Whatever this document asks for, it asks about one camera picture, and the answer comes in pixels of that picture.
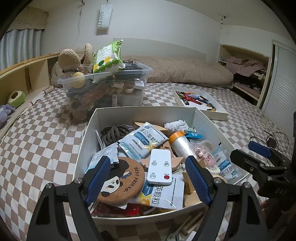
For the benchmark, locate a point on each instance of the panda cork coaster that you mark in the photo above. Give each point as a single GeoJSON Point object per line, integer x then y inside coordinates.
{"type": "Point", "coordinates": [125, 180]}

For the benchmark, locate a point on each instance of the brown folded duvet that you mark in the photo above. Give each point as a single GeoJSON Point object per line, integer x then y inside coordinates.
{"type": "Point", "coordinates": [177, 70]}

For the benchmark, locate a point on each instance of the white crumpled cloth ball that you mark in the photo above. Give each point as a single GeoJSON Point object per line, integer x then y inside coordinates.
{"type": "Point", "coordinates": [176, 126]}

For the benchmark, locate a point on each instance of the green white wipes pack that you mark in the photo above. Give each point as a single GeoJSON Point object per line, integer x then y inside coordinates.
{"type": "Point", "coordinates": [108, 58]}

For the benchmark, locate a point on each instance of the white shoes cardboard box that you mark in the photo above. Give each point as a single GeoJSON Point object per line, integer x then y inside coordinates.
{"type": "Point", "coordinates": [157, 116]}

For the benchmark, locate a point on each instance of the beige plush bunny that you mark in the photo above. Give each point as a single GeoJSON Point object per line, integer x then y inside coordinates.
{"type": "Point", "coordinates": [70, 60]}

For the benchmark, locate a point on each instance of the wooden headboard shelf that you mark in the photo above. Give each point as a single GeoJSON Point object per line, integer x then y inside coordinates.
{"type": "Point", "coordinates": [31, 77]}

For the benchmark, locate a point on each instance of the clear plastic storage bin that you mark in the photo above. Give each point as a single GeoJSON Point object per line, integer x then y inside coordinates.
{"type": "Point", "coordinates": [103, 93]}

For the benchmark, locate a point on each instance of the yellow ball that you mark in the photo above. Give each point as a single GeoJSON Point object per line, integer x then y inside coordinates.
{"type": "Point", "coordinates": [79, 80]}

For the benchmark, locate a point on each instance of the white sweet hanging bag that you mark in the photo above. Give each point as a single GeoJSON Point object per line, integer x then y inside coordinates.
{"type": "Point", "coordinates": [104, 16]}

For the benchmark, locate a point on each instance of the green avocado plush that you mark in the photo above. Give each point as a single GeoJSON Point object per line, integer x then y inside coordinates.
{"type": "Point", "coordinates": [16, 98]}

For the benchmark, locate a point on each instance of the white louvered door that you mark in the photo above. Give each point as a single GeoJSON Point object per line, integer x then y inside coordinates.
{"type": "Point", "coordinates": [279, 104]}

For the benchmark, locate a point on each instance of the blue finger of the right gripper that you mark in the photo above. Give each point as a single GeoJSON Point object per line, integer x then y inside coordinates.
{"type": "Point", "coordinates": [247, 162]}
{"type": "Point", "coordinates": [259, 149]}

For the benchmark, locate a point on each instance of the black charger with cable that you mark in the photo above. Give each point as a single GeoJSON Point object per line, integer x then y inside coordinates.
{"type": "Point", "coordinates": [273, 142]}

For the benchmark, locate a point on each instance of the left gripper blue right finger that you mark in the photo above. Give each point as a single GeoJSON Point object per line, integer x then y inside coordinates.
{"type": "Point", "coordinates": [246, 221]}

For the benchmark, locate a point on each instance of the blue foil sachet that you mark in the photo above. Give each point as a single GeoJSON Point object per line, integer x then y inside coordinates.
{"type": "Point", "coordinates": [193, 136]}

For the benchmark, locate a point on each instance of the white remote control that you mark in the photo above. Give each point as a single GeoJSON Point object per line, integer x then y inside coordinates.
{"type": "Point", "coordinates": [159, 170]}

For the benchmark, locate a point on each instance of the closet shelf with clothes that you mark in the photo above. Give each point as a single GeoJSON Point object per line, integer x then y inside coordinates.
{"type": "Point", "coordinates": [250, 71]}

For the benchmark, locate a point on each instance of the green clip with cord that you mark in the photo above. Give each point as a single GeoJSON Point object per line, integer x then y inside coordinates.
{"type": "Point", "coordinates": [176, 232]}

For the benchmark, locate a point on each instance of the blue grey curtain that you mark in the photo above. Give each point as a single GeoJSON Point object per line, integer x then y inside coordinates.
{"type": "Point", "coordinates": [20, 45]}

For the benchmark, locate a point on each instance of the sachet at box right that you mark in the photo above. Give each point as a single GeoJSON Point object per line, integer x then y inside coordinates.
{"type": "Point", "coordinates": [227, 170]}

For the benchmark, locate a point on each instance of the orange capped film roll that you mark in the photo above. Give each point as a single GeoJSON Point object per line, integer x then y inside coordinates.
{"type": "Point", "coordinates": [181, 145]}

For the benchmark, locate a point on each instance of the purple plush toy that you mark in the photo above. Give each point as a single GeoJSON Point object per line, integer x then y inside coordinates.
{"type": "Point", "coordinates": [5, 111]}

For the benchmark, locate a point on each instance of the shallow white tray box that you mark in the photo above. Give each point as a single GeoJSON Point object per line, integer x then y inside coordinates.
{"type": "Point", "coordinates": [201, 100]}

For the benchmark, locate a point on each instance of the large white medicine sachet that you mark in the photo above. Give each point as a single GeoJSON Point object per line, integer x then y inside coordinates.
{"type": "Point", "coordinates": [162, 196]}

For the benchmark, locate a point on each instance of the white blue medicine sachet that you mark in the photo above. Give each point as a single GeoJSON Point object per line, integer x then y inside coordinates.
{"type": "Point", "coordinates": [139, 143]}

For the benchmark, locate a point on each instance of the black hair clip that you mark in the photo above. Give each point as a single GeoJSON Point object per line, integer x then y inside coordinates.
{"type": "Point", "coordinates": [112, 134]}

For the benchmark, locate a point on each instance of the pink candy bag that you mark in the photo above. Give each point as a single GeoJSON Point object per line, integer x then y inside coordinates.
{"type": "Point", "coordinates": [203, 153]}

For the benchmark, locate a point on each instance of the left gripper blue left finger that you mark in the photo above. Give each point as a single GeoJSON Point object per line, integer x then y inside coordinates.
{"type": "Point", "coordinates": [49, 220]}

